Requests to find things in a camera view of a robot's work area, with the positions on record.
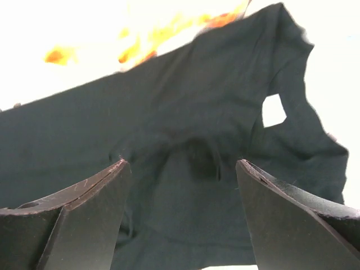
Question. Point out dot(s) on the orange white folded t-shirt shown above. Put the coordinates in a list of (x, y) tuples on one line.
[(141, 41)]

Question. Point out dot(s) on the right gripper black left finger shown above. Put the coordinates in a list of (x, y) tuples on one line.
[(75, 228)]

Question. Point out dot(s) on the black t-shirt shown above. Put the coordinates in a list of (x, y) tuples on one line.
[(182, 121)]

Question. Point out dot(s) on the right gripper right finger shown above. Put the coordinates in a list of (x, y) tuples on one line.
[(293, 229)]

